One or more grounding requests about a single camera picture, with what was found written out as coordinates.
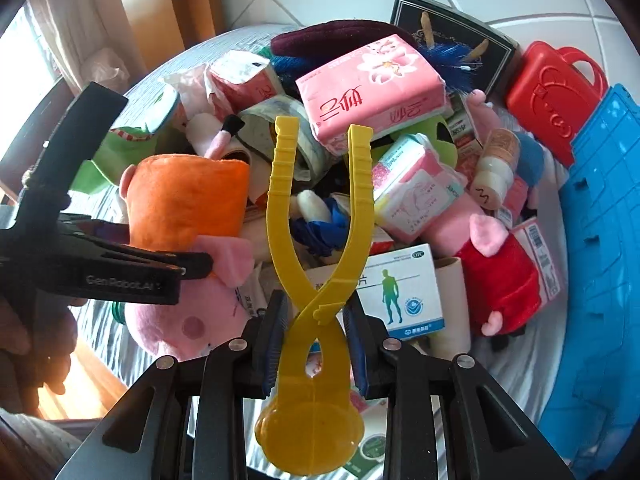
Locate pink tissue pack white top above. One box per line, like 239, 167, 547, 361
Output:
206, 50, 286, 113

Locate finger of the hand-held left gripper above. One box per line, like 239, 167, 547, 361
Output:
62, 217, 216, 281

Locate crumpled pink white wrapper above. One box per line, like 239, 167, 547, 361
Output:
162, 67, 216, 111

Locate blue white plush toy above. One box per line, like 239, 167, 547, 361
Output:
290, 191, 351, 261

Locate pink pig plush orange dress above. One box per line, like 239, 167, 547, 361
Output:
119, 152, 258, 361

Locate person's left hand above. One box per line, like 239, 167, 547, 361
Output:
0, 292, 88, 411

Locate black gift box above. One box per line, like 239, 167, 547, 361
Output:
390, 0, 518, 96

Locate green frog plush toy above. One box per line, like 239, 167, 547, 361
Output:
370, 115, 458, 171

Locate white plastic bag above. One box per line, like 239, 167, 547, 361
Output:
80, 47, 131, 93

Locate orange curtain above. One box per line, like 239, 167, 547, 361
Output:
30, 0, 226, 91

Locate maroon cloth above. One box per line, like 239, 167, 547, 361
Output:
270, 19, 418, 58

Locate clear packing tape roll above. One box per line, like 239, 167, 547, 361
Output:
237, 94, 341, 181

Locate green plush toy with teeth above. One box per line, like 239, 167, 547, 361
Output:
70, 125, 168, 196

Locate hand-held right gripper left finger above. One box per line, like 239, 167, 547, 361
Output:
55, 289, 291, 480

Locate blue bristle brush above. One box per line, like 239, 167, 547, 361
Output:
417, 42, 483, 93

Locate grey ribbed table cover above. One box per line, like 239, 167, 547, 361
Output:
70, 22, 566, 480

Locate pink pig plush red dress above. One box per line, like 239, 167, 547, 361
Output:
420, 195, 543, 338

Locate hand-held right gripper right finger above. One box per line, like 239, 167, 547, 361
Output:
342, 290, 576, 480

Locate white blue medicine box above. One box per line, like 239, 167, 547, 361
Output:
305, 245, 446, 343

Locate white bottle tan label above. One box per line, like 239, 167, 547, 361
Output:
470, 129, 522, 210

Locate yellow plastic snowball tongs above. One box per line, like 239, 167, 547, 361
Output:
254, 116, 376, 476

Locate large pink tissue pack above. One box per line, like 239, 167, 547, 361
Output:
295, 34, 447, 157

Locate green snack packet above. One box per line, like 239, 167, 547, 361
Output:
145, 82, 183, 133

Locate cardboard tube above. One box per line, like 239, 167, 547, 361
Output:
432, 256, 473, 361

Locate small white green box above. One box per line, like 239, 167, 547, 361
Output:
446, 107, 476, 143

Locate small teal pink carton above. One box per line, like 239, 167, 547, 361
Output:
372, 134, 468, 241

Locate black brush pink handle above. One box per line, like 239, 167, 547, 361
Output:
205, 115, 246, 161

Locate white paper roll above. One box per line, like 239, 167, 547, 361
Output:
187, 112, 251, 163

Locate red white carton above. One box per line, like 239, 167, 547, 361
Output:
510, 217, 566, 306

